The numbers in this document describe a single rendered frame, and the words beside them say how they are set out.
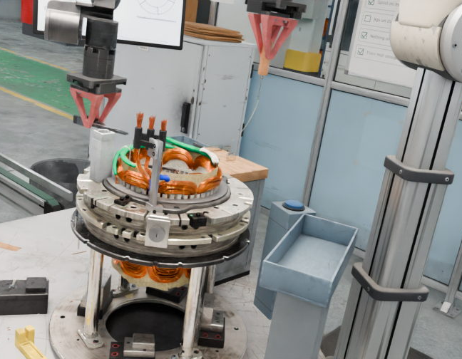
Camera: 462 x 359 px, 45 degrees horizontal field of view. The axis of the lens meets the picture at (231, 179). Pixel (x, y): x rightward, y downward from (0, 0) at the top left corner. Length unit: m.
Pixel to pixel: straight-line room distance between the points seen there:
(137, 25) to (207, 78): 1.30
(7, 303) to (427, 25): 0.94
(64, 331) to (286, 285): 0.46
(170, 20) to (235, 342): 1.28
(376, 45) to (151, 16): 1.53
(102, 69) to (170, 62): 2.35
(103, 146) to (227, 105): 2.53
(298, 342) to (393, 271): 0.30
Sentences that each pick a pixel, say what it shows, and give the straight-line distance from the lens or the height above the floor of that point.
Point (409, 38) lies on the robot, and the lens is 1.11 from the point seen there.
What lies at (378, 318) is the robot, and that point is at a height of 0.85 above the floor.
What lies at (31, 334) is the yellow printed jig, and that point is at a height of 0.80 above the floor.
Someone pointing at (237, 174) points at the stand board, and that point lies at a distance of 1.24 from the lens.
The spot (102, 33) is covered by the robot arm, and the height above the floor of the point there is 1.34.
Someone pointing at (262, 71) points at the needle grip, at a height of 1.32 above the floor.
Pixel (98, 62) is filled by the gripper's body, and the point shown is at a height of 1.29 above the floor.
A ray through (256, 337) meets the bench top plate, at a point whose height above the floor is 0.78.
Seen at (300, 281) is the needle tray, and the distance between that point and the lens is 0.84.
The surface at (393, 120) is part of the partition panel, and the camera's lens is 3.21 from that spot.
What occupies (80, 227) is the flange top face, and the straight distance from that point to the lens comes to 1.00.
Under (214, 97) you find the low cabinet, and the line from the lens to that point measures 3.35.
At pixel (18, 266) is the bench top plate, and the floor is 0.78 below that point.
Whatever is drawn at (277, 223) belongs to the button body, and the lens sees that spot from 1.18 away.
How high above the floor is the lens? 1.43
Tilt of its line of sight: 18 degrees down
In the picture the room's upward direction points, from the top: 9 degrees clockwise
